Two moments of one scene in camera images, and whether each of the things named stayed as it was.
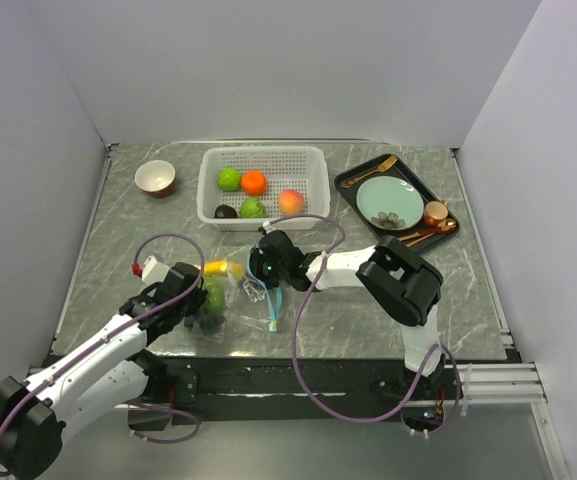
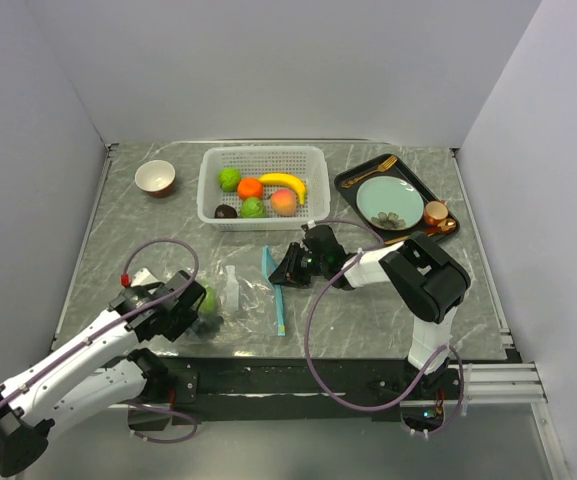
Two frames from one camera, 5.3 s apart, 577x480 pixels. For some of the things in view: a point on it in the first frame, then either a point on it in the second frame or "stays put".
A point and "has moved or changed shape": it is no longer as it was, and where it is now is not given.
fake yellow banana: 224,268 to 287,180
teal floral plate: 390,203 stays put
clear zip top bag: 237,311 has moved or changed shape
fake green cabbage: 229,179 stays put
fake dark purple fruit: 225,212 stays put
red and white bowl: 156,178 stays put
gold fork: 387,164 stays put
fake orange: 253,183 has moved or changed shape
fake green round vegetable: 253,207 stays put
